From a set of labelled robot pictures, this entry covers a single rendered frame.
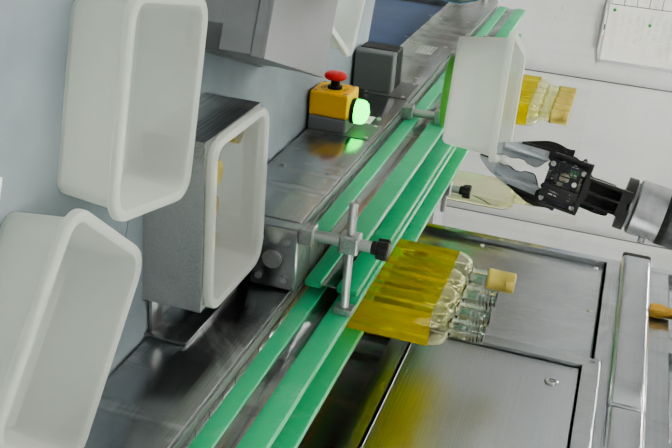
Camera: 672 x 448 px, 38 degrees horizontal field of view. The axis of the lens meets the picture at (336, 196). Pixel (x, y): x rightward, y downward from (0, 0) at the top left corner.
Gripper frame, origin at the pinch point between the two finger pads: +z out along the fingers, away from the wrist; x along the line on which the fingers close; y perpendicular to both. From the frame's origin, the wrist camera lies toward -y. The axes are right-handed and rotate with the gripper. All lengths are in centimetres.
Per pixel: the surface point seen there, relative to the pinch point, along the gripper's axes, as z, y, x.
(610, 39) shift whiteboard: 10, -586, -78
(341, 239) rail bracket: 13.5, 12.7, 16.7
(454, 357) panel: -3.7, -18.6, 33.8
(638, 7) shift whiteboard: 0, -578, -103
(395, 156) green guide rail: 18.1, -26.6, 7.0
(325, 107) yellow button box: 32.2, -24.7, 3.0
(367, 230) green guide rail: 12.3, 3.6, 15.8
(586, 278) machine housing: -20, -63, 20
